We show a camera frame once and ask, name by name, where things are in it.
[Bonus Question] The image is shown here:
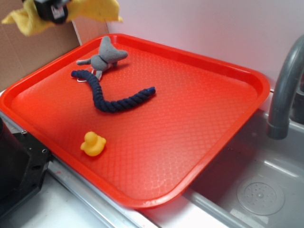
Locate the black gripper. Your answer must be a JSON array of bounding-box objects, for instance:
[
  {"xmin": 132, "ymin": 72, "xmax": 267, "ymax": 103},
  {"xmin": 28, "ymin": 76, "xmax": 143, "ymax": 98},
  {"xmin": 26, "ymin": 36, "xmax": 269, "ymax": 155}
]
[{"xmin": 34, "ymin": 0, "xmax": 70, "ymax": 24}]

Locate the yellow terry cloth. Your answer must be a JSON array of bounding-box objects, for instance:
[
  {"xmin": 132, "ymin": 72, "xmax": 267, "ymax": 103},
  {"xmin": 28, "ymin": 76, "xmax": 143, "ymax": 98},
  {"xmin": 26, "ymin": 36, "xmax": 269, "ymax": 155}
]
[{"xmin": 1, "ymin": 0, "xmax": 123, "ymax": 36}]

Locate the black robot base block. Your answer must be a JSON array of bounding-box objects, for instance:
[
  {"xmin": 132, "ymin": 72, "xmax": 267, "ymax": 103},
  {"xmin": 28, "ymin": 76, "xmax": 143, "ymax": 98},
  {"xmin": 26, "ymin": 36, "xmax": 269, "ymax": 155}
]
[{"xmin": 0, "ymin": 120, "xmax": 51, "ymax": 219}]

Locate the brown cardboard panel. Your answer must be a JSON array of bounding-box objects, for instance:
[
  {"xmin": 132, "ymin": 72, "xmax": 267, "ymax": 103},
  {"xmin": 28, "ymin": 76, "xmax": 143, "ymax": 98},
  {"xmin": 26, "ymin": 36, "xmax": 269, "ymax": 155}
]
[{"xmin": 0, "ymin": 0, "xmax": 110, "ymax": 93}]

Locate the grey plush mouse toy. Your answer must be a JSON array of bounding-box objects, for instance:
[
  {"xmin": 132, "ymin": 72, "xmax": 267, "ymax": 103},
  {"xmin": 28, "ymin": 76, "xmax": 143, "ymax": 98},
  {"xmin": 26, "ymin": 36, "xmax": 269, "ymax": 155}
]
[{"xmin": 76, "ymin": 36, "xmax": 128, "ymax": 81}]

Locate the yellow rubber duck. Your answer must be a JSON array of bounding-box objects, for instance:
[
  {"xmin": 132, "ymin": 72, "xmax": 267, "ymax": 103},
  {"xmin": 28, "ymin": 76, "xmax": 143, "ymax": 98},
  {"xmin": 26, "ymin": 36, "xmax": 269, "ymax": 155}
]
[{"xmin": 80, "ymin": 132, "xmax": 106, "ymax": 157}]

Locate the red plastic tray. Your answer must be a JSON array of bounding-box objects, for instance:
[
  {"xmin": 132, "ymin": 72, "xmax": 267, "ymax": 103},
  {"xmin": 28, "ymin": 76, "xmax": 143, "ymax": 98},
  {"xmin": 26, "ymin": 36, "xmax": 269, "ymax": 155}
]
[{"xmin": 0, "ymin": 34, "xmax": 270, "ymax": 209}]

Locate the grey sink faucet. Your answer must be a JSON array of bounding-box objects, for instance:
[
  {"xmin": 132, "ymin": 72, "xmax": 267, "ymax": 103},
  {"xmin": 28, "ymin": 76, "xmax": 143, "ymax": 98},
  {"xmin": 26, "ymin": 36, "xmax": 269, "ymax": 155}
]
[{"xmin": 266, "ymin": 36, "xmax": 304, "ymax": 140}]

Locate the grey plastic sink basin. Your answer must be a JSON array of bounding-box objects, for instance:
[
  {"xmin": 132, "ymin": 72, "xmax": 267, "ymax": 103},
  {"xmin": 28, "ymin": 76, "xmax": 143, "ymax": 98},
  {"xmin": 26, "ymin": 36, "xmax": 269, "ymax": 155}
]
[{"xmin": 184, "ymin": 100, "xmax": 304, "ymax": 228}]

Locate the round sink drain cover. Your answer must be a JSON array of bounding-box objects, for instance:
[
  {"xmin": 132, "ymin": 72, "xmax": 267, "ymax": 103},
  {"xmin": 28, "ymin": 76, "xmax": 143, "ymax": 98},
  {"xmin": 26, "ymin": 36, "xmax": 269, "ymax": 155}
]
[{"xmin": 237, "ymin": 176, "xmax": 285, "ymax": 216}]

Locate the navy blue rope toy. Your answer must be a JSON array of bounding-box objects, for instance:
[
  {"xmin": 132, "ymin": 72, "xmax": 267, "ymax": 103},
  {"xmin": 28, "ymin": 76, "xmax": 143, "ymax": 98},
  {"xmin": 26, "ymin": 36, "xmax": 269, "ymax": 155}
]
[{"xmin": 71, "ymin": 70, "xmax": 156, "ymax": 113}]

